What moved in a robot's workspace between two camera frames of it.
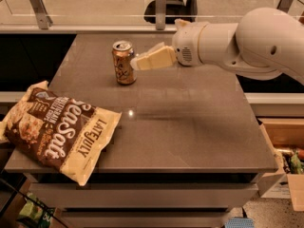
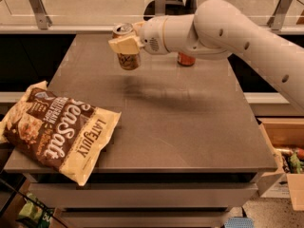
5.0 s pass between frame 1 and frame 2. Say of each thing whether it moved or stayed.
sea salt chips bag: stayed
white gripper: moved
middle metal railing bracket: stayed
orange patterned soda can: moved
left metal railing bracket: stayed
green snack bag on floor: stayed
